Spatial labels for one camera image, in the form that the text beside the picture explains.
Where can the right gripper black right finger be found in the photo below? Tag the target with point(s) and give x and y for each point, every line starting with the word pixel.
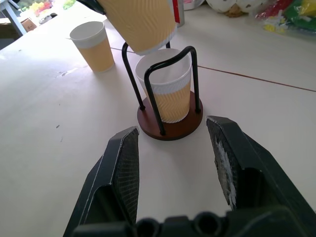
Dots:
pixel 249 153

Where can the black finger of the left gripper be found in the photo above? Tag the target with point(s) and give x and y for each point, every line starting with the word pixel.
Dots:
pixel 95 6

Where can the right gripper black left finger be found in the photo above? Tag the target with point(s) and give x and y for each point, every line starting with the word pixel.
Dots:
pixel 116 172

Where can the yellow ribbed paper cup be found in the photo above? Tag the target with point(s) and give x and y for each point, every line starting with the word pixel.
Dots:
pixel 96 54
pixel 172 98
pixel 138 24

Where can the brown cardboard box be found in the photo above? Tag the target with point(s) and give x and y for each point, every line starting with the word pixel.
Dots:
pixel 29 24

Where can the grey metal furniture leg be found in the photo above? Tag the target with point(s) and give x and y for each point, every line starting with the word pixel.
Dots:
pixel 16 17

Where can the silver can with red label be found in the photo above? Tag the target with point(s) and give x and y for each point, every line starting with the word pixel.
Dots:
pixel 182 13

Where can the white round plush toy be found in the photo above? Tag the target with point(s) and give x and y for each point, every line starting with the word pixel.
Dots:
pixel 217 5

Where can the yellow plastic toy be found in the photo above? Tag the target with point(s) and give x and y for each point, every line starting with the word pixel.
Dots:
pixel 272 26

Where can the red plastic toy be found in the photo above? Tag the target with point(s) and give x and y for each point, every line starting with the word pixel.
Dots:
pixel 271 11

